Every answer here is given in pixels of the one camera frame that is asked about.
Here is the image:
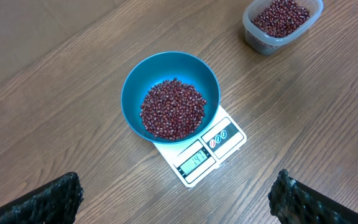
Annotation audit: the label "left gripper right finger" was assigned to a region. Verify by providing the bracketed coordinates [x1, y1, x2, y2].
[268, 169, 358, 224]

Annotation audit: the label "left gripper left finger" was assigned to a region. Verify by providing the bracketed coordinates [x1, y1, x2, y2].
[0, 172, 84, 224]

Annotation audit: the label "teal blue bowl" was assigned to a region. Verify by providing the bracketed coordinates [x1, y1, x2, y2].
[121, 51, 221, 144]

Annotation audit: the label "white digital kitchen scale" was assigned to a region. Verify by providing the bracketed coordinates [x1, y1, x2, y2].
[155, 106, 247, 188]

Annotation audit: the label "red beans in bowl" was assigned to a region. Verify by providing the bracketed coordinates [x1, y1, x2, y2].
[139, 78, 207, 141]

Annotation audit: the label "clear plastic container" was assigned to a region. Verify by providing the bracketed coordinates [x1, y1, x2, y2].
[242, 0, 324, 55]

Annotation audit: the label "red adzuki beans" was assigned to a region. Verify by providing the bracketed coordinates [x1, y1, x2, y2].
[252, 0, 310, 38]

